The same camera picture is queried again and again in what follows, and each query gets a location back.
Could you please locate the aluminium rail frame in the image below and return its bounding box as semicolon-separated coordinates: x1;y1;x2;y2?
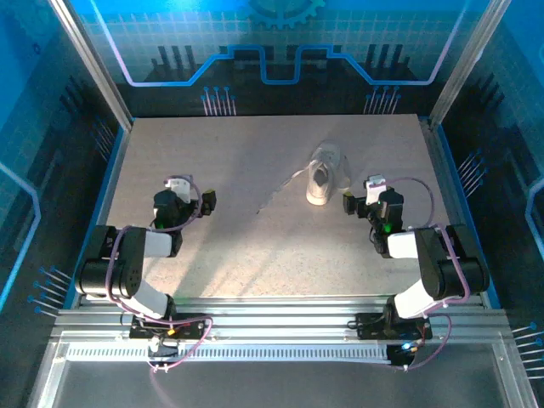
50;295;512;342

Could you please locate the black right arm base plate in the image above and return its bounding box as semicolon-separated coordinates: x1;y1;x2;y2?
355;311;434;341

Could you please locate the aluminium enclosure post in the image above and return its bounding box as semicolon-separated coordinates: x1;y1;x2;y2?
47;0;136;133
428;0;513;128

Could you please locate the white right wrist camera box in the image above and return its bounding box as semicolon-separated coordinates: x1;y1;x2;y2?
362;174;388;206

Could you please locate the white slotted cable duct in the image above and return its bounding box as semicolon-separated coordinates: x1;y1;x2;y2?
65;343;394;364

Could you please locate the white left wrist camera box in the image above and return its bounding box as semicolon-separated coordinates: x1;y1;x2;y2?
164;175;194;203

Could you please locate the white shoelace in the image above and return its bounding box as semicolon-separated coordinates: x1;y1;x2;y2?
255;164;325;215

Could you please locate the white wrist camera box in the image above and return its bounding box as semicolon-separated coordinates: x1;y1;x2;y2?
362;174;388;206
164;175;194;203

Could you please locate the black controller board with LEDs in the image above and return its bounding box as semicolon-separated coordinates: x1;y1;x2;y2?
388;342;420;369

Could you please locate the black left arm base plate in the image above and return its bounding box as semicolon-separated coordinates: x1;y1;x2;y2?
128;313;207;341

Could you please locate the aluminium side rail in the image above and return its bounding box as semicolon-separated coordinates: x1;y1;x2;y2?
418;116;490;309

